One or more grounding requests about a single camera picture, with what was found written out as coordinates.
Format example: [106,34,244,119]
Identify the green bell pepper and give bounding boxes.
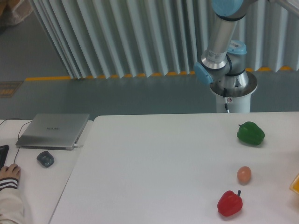
[236,121,265,146]

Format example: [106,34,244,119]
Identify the red bell pepper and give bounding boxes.
[217,190,243,217]

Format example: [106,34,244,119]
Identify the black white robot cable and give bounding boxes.
[223,88,231,114]

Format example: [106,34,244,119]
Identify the white folding screen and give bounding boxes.
[31,0,299,79]

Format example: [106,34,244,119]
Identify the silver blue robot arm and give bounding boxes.
[194,0,299,84]

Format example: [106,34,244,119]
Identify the person's hand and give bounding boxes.
[0,163,21,180]

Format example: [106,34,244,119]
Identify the black keyboard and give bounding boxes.
[0,145,9,168]

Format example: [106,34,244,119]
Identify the yellow container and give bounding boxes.
[289,174,299,194]

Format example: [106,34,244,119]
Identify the white striped sleeve forearm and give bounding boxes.
[0,177,27,224]

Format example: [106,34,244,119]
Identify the black mouse cable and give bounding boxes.
[0,118,32,165]

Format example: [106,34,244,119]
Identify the brown egg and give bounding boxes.
[237,166,251,183]

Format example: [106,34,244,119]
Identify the silver closed laptop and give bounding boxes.
[16,113,90,150]

